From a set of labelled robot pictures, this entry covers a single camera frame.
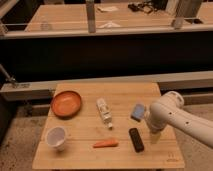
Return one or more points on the translucent pusher tip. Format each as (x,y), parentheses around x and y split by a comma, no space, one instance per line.
(154,137)

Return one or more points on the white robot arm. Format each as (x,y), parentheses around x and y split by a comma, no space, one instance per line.
(167,110)

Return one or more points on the white paper on far table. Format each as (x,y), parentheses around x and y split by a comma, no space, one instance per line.
(109,24)

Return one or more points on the white tube bottle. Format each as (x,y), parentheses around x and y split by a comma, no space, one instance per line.
(104,112)

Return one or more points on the orange carrot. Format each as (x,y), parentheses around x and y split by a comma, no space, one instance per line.
(106,143)

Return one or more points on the orange bowl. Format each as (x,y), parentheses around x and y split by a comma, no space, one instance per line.
(66,104)

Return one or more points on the white paper cup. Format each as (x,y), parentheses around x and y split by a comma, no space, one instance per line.
(56,138)

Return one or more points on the grey post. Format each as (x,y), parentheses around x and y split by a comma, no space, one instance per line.
(187,11)
(90,9)

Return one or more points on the black eraser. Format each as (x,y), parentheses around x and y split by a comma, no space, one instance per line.
(136,140)

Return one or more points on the blue sponge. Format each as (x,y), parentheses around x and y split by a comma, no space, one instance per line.
(138,112)

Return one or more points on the white paper sheet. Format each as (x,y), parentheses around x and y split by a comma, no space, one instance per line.
(107,9)

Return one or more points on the grey post left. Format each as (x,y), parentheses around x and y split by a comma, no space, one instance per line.
(90,9)

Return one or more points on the grey post right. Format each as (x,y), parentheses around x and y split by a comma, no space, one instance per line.
(187,11)

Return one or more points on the clear plastic cup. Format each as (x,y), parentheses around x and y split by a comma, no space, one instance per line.
(44,26)

